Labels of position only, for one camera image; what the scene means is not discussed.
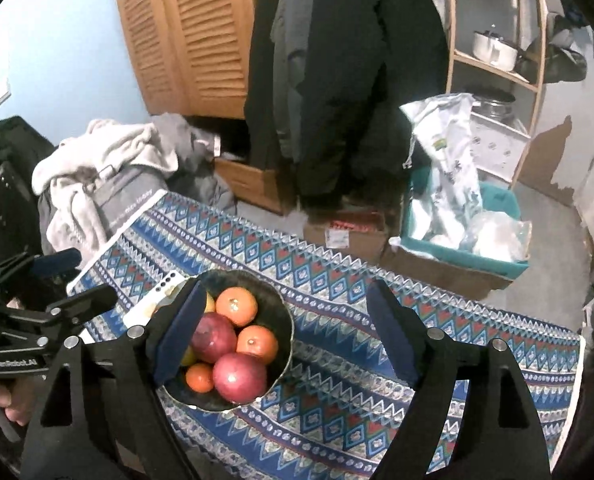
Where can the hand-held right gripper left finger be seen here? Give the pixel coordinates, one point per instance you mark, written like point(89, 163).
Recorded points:
point(177, 340)

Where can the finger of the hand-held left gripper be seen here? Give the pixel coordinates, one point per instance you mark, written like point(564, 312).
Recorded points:
point(57, 261)
point(87, 302)

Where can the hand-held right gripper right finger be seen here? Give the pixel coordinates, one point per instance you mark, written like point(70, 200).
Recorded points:
point(394, 340)

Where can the red apple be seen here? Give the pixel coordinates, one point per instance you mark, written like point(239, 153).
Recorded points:
point(211, 336)
point(239, 379)

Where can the small orange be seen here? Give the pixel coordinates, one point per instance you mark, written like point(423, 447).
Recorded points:
point(199, 378)

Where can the green glass bowl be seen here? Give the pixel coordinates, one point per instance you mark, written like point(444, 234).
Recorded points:
point(277, 310)

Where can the person's left hand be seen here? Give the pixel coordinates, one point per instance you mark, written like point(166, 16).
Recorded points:
point(12, 397)

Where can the white smartphone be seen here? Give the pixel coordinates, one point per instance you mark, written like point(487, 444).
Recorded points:
point(149, 305)

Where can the blue patterned tablecloth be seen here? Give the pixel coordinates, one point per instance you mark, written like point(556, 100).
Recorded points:
point(337, 310)

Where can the large cardboard box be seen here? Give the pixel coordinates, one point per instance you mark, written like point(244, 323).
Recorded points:
point(437, 275)

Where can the black bag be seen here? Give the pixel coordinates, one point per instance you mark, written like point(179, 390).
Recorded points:
point(7, 175)

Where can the cardboard box with red label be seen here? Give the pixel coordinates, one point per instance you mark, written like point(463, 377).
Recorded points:
point(347, 237)

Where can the clear plastic bag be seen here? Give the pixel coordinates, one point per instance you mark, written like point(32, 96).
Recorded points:
point(497, 235)

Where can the grey hoodie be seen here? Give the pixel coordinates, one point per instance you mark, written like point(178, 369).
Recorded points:
point(197, 160)

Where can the wooden drawer box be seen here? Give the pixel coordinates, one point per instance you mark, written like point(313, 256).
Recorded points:
point(247, 180)

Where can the teal plastic crate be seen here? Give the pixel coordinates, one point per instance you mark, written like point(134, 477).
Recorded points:
point(507, 202)

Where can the white printed rice bag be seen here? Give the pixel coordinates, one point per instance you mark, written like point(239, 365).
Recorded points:
point(447, 160)

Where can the white patterned box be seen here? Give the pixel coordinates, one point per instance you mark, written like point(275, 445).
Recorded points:
point(499, 147)

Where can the steel pot with black lid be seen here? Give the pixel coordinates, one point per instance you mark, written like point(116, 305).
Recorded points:
point(492, 105)

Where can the black coat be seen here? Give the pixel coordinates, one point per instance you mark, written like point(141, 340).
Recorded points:
point(357, 85)

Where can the wooden louvered wardrobe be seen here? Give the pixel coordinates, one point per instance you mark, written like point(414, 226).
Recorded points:
point(187, 35)

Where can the grey jacket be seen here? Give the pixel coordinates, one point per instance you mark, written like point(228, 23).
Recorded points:
point(289, 70)

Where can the white pot with lid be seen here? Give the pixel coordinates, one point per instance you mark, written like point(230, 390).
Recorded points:
point(494, 50)

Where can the grey backpack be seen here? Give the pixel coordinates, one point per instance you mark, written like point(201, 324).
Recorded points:
point(557, 60)

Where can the wooden shelf unit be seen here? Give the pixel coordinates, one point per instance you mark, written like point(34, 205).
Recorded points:
point(537, 35)

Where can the white wall switch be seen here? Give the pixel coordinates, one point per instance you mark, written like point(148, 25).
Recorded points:
point(4, 94)

